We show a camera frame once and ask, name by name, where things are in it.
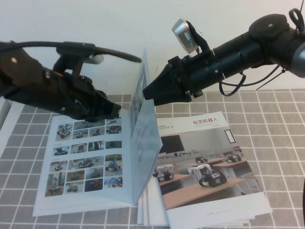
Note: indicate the black zip tie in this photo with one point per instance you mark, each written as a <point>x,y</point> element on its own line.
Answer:
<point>268,80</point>

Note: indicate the white brochure with orange mark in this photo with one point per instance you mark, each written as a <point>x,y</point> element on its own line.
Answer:
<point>156,210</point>

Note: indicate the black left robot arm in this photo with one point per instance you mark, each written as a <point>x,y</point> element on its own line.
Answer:
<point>19,78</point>

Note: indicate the white stacked brochure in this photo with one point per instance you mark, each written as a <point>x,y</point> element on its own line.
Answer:
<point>139,214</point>
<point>145,212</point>

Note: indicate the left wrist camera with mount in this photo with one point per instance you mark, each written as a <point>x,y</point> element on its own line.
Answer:
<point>71,51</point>

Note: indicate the robot photo brochure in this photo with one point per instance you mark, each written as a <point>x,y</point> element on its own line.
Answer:
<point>95,148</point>

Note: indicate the grey white checked tablecloth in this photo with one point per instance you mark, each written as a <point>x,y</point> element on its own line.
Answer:
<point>274,119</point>

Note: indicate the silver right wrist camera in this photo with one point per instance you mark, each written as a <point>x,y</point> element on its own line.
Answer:
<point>184,35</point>

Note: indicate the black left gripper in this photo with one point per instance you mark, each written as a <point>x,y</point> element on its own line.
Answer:
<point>69,95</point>

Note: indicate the classroom cover robot brochure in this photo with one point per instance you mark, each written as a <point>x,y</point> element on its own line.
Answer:
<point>209,167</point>

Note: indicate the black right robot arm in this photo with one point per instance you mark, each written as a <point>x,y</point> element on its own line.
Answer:
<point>238,57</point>

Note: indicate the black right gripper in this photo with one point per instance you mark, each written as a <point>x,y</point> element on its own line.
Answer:
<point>184,74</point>

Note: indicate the beige board edge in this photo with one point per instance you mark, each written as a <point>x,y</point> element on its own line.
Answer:
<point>3,112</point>

